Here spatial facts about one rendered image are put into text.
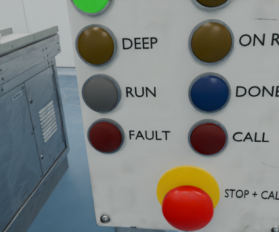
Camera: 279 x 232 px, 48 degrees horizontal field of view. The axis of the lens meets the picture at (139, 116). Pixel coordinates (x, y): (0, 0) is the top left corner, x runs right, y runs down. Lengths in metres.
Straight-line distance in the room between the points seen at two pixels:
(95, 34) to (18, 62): 1.22
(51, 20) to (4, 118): 3.03
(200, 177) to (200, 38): 0.11
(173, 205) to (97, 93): 0.10
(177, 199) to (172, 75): 0.09
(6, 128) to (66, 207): 0.57
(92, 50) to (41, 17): 4.21
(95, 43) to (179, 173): 0.12
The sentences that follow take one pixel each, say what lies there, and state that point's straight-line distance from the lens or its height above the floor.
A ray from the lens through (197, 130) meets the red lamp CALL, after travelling 0.24.
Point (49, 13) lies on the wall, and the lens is 4.36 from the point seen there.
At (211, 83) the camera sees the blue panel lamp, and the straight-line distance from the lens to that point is 0.22.
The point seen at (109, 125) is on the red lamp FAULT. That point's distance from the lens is 0.24.
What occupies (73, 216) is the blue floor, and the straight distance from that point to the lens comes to 1.71.
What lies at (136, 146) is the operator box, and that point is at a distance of 0.26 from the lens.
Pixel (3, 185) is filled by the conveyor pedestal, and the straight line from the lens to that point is 1.46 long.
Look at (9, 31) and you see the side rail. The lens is 1.93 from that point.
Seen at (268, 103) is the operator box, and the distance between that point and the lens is 0.24.
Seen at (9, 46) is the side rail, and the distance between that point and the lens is 1.39.
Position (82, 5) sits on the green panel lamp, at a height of 1.06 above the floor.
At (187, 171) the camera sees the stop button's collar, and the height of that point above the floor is 0.93.
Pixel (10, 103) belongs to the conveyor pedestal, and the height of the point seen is 0.62.
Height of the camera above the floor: 1.07
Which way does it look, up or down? 23 degrees down
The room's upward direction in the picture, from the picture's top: 3 degrees counter-clockwise
